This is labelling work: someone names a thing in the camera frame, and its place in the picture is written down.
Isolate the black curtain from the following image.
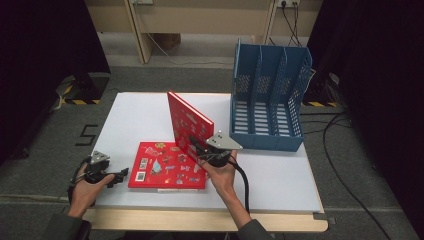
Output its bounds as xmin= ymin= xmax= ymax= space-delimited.
xmin=306 ymin=0 xmax=424 ymax=234
xmin=0 ymin=0 xmax=112 ymax=164

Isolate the right gripper thick black cable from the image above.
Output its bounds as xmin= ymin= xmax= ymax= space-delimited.
xmin=227 ymin=154 xmax=251 ymax=214

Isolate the white floor cable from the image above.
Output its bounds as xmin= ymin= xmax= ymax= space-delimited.
xmin=146 ymin=32 xmax=234 ymax=67

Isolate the cardboard box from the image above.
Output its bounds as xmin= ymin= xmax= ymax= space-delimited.
xmin=155 ymin=33 xmax=183 ymax=52

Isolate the black power cable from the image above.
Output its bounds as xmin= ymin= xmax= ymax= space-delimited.
xmin=281 ymin=1 xmax=298 ymax=46
xmin=289 ymin=1 xmax=303 ymax=48

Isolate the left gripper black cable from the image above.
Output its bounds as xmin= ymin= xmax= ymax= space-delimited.
xmin=67 ymin=155 xmax=93 ymax=205

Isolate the white table board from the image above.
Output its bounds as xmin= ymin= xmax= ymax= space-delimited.
xmin=84 ymin=91 xmax=324 ymax=214

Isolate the blue file rack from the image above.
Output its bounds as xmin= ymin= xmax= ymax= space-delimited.
xmin=228 ymin=37 xmax=314 ymax=153

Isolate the person's left hand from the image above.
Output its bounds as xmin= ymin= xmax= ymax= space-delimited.
xmin=68 ymin=172 xmax=116 ymax=218

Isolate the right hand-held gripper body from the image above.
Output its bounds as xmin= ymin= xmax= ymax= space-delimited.
xmin=194 ymin=130 xmax=244 ymax=168

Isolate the wooden table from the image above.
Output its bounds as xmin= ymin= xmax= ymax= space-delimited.
xmin=81 ymin=91 xmax=329 ymax=233

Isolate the black stand base striped tape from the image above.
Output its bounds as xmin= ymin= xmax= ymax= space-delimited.
xmin=301 ymin=71 xmax=341 ymax=108
xmin=63 ymin=71 xmax=112 ymax=106

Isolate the beige wooden desk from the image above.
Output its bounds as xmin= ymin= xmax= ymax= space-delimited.
xmin=83 ymin=0 xmax=324 ymax=65

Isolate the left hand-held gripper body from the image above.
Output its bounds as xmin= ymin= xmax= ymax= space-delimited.
xmin=80 ymin=150 xmax=112 ymax=185

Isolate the long black floor cable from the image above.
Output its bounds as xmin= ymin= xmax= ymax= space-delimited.
xmin=321 ymin=111 xmax=393 ymax=240

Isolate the red picture book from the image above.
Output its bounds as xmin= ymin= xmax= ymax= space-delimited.
xmin=166 ymin=90 xmax=215 ymax=164
xmin=127 ymin=141 xmax=209 ymax=190

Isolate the person's right hand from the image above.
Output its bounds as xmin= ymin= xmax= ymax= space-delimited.
xmin=199 ymin=149 xmax=240 ymax=198

